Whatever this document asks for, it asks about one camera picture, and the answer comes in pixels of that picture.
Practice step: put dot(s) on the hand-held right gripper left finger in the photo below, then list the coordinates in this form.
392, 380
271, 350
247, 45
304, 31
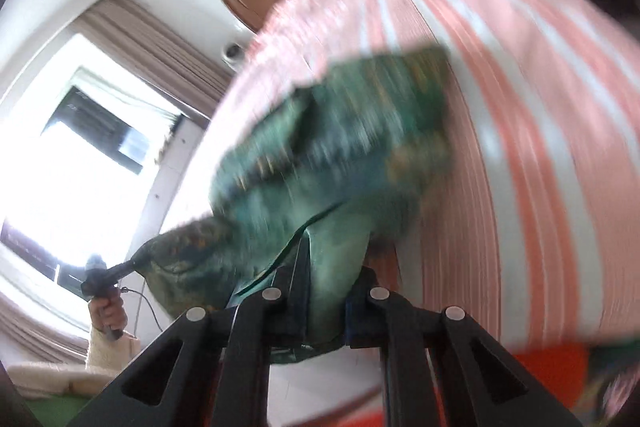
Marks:
295, 292

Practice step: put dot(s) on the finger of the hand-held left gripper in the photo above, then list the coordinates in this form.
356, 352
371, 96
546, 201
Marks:
132, 264

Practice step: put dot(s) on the window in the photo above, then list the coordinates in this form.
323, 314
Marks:
100, 122

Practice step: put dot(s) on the green cloth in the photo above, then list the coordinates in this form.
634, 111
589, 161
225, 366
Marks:
55, 412

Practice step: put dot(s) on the green cloud print jacket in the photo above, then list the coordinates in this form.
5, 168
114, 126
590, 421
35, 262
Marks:
350, 147

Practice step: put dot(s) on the dark patterned cloth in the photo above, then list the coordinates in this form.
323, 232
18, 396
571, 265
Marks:
615, 382

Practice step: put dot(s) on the pink striped bed sheet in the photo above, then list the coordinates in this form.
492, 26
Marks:
525, 107

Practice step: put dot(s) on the cream cloth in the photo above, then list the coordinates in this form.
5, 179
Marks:
45, 377

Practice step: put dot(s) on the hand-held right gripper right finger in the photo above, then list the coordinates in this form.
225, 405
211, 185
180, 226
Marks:
362, 307

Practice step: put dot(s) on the person's left hand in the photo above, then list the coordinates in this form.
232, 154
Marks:
112, 314

